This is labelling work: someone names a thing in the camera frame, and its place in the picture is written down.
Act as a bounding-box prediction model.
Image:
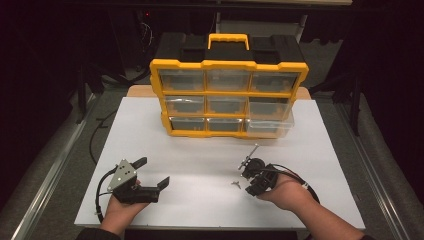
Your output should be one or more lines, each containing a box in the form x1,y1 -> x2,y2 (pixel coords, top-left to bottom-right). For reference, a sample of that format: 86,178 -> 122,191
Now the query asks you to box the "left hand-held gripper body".
107,159 -> 161,205

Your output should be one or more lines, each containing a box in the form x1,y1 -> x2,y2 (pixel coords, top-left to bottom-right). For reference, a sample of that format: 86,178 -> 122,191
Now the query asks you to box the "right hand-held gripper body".
237,143 -> 280,196

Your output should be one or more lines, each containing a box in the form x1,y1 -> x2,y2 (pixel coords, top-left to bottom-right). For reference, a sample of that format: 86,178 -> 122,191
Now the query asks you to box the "clear plastic drawer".
244,111 -> 296,140

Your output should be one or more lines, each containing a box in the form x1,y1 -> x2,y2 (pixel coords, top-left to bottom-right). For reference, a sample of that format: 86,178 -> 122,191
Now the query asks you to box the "yellow black drawer organizer cabinet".
148,32 -> 310,140

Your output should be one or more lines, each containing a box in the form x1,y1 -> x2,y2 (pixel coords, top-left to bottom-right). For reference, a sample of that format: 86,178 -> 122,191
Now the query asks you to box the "person's right hand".
256,173 -> 316,212

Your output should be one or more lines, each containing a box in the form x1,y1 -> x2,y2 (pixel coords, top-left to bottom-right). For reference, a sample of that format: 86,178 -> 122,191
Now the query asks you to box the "person's left hand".
100,179 -> 150,234

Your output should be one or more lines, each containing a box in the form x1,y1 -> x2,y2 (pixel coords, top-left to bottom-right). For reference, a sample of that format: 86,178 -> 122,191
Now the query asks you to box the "set of clear drawers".
158,68 -> 300,133

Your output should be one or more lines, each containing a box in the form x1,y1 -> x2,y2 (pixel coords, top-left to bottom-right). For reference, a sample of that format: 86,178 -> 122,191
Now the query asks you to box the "left hand-held gripper cable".
95,166 -> 118,224

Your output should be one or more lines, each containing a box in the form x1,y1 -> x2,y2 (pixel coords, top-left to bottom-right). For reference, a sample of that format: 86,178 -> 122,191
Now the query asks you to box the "hand-held gripper cable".
270,163 -> 321,204
95,166 -> 118,224

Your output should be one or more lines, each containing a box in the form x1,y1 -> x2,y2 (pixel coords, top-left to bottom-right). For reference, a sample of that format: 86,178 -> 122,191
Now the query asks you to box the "black floor cable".
88,109 -> 118,165

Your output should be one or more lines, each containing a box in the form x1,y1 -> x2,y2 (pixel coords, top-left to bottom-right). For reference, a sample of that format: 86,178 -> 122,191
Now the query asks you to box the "right hand-held gripper cable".
270,163 -> 321,204

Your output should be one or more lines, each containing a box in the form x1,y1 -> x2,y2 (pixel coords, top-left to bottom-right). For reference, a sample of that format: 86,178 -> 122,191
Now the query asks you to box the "hanging wire bundle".
139,20 -> 155,54

